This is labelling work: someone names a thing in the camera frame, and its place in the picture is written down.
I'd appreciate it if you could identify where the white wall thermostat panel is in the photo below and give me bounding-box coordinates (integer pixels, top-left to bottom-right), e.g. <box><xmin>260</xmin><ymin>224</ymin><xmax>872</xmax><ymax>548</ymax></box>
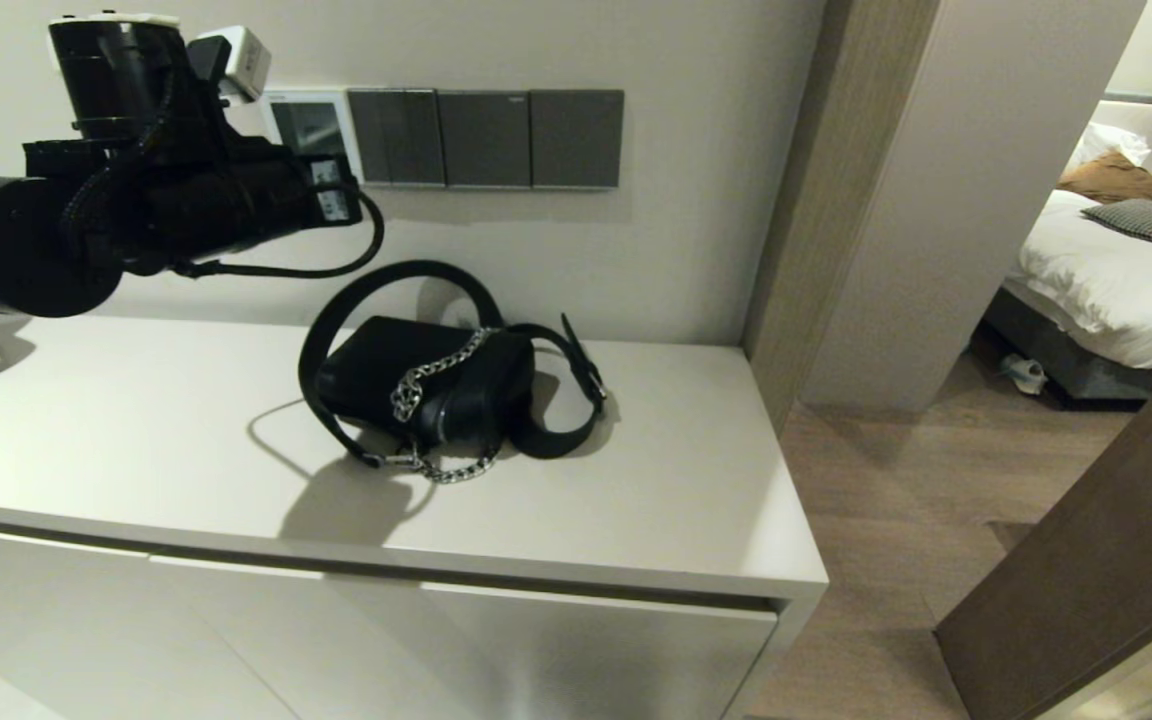
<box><xmin>258</xmin><ymin>87</ymin><xmax>365</xmax><ymax>186</ymax></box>

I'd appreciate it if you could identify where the beige cabinet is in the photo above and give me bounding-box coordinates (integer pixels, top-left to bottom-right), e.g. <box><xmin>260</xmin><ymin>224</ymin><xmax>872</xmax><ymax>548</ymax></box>
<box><xmin>0</xmin><ymin>313</ymin><xmax>829</xmax><ymax>720</ymax></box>

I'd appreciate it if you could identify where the narrow beige cabinet door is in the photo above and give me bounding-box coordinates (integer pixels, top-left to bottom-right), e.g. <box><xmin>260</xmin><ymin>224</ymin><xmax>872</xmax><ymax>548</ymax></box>
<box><xmin>0</xmin><ymin>520</ymin><xmax>299</xmax><ymax>720</ymax></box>

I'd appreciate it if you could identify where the wide beige cabinet door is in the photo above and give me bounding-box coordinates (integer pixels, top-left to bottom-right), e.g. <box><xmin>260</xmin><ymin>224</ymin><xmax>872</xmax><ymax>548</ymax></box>
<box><xmin>151</xmin><ymin>553</ymin><xmax>779</xmax><ymax>720</ymax></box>

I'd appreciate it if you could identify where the pale slipper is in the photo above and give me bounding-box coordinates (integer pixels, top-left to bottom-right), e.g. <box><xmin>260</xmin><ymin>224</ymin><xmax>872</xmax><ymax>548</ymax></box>
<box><xmin>998</xmin><ymin>355</ymin><xmax>1048</xmax><ymax>398</ymax></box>

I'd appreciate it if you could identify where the bed with white duvet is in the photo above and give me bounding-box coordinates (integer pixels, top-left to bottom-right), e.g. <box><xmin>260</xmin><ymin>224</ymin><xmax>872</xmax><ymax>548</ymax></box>
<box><xmin>981</xmin><ymin>188</ymin><xmax>1152</xmax><ymax>406</ymax></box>

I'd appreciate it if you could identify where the small white pillow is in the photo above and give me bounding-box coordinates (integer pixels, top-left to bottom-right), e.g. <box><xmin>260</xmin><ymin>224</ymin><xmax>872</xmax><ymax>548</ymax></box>
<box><xmin>1066</xmin><ymin>123</ymin><xmax>1152</xmax><ymax>174</ymax></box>

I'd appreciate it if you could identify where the brown cushion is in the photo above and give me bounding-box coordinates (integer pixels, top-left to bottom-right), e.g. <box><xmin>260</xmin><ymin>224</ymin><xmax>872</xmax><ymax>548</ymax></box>
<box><xmin>1056</xmin><ymin>148</ymin><xmax>1152</xmax><ymax>207</ymax></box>

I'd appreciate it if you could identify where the checkered grey cushion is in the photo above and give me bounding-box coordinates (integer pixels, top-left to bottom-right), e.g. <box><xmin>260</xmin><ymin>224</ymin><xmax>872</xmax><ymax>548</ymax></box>
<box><xmin>1081</xmin><ymin>199</ymin><xmax>1152</xmax><ymax>247</ymax></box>

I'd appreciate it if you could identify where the dark wooden door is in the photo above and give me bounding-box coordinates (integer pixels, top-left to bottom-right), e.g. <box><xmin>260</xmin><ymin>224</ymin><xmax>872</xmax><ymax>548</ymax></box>
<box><xmin>934</xmin><ymin>320</ymin><xmax>1152</xmax><ymax>720</ymax></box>

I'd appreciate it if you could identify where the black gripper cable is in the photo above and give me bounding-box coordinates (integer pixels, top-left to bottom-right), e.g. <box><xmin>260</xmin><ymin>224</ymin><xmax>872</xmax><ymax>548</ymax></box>
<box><xmin>171</xmin><ymin>185</ymin><xmax>385</xmax><ymax>281</ymax></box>

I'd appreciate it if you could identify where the grey triple rocker switch plate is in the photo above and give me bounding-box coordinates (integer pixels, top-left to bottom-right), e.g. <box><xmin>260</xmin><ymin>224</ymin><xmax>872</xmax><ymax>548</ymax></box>
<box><xmin>347</xmin><ymin>88</ymin><xmax>447</xmax><ymax>188</ymax></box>

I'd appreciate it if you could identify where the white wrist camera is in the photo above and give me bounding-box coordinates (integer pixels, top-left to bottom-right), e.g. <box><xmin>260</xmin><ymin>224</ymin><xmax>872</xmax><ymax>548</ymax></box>
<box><xmin>188</xmin><ymin>27</ymin><xmax>273</xmax><ymax>103</ymax></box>

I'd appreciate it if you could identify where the grey single switch plate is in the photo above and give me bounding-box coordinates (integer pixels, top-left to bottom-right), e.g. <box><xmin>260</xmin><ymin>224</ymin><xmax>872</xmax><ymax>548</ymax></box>
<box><xmin>436</xmin><ymin>89</ymin><xmax>533</xmax><ymax>190</ymax></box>
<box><xmin>530</xmin><ymin>89</ymin><xmax>625</xmax><ymax>190</ymax></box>

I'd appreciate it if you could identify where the black handbag with silver chain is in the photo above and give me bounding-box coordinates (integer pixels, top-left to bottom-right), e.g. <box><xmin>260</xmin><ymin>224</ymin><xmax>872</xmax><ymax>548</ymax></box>
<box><xmin>298</xmin><ymin>260</ymin><xmax>609</xmax><ymax>485</ymax></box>

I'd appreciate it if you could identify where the wood grain door frame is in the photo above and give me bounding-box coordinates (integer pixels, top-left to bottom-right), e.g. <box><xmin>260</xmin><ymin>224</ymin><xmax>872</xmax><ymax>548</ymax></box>
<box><xmin>741</xmin><ymin>0</ymin><xmax>937</xmax><ymax>436</ymax></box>

